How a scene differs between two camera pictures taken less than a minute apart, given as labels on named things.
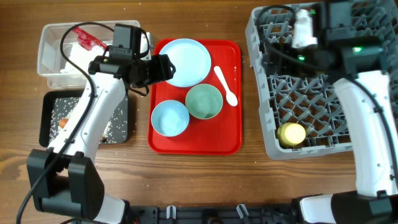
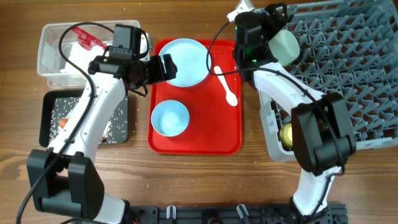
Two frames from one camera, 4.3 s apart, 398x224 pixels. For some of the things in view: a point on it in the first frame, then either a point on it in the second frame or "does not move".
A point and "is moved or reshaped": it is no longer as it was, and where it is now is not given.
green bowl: [204, 101] is moved or reshaped
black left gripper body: [153, 70] does not move
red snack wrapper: [87, 40] does not move
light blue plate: [191, 60] does not move
